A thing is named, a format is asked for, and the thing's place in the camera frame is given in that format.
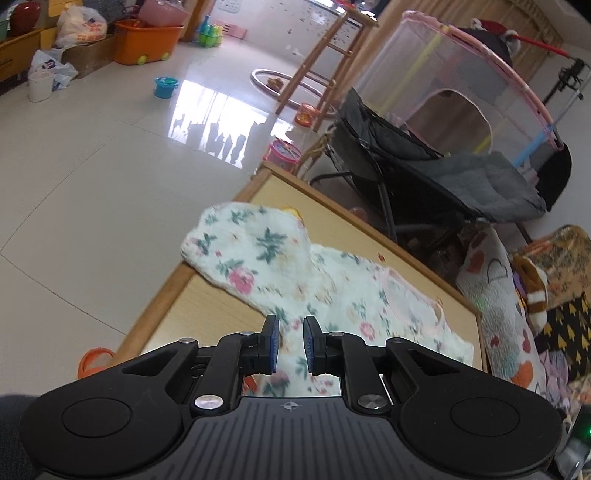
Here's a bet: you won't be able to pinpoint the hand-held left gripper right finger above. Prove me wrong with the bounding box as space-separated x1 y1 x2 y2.
302 315 462 412

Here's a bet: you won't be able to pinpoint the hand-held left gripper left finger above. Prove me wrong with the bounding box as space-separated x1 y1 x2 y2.
121 314 280 412

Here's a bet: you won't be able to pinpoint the floral pink-collared baby shirt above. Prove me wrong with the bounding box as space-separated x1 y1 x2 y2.
180 202 475 398

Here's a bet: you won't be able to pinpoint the lilac crumpled clothes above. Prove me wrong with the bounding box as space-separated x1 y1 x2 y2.
538 348 591 411

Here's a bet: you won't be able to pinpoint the black tree-print pillow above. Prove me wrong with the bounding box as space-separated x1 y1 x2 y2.
540 295 591 384

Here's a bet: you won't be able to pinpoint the heart-print quilt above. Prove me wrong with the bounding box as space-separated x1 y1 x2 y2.
456 226 548 398

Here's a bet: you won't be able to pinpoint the orange plastic object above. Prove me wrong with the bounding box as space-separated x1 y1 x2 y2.
78 347 114 379

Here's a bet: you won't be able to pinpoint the pink toy drum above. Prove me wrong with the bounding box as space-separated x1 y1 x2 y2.
269 139 303 172

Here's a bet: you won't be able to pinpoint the tan straw tassel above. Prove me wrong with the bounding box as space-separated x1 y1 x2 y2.
300 134 334 172

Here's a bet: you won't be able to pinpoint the grey folding lounge chair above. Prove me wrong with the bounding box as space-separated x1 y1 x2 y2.
309 88 548 243

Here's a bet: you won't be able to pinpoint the black hanging garment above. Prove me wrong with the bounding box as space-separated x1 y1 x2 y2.
538 141 573 212

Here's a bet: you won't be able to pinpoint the person's dark clothing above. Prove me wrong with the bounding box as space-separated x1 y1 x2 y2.
0 394 37 480

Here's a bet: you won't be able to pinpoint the pink-framed mesh play tent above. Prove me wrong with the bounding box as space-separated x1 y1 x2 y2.
369 10 573 213

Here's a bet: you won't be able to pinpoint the pink step block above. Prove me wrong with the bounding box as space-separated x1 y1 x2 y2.
217 21 250 40

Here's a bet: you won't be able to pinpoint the green toy bowling pins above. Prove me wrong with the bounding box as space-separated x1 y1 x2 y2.
198 15 225 48

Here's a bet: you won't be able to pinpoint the orange wheeled storage bin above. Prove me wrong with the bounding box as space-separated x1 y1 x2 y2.
113 19 184 65

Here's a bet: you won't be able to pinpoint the tall wooden stool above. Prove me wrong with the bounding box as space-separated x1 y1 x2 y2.
276 7 382 139

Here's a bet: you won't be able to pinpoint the cardboard box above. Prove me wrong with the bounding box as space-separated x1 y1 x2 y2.
62 34 116 79

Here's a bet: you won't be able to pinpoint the white plastic bag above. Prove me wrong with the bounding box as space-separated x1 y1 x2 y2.
28 48 79 90

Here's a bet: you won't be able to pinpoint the white bucket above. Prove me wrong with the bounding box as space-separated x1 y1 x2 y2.
28 70 57 102

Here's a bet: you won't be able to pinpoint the pink plastic basket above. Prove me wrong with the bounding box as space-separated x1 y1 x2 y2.
137 0 190 27

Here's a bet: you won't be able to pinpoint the metal tripod stand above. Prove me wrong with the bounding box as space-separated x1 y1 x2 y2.
540 58 585 123

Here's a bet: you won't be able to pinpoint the orange printed plastic bag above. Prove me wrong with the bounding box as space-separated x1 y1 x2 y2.
55 4 109 49

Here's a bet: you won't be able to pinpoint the dark grey plastic basket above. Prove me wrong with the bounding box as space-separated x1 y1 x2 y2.
95 0 139 24

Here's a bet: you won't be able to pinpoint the yellow drawer cabinet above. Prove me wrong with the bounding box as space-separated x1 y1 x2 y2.
0 25 63 95

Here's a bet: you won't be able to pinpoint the dark red bowl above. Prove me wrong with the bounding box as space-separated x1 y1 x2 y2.
9 2 42 35

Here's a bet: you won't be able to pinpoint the silver hoop ring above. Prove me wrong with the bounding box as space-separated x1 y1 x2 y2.
249 68 342 112

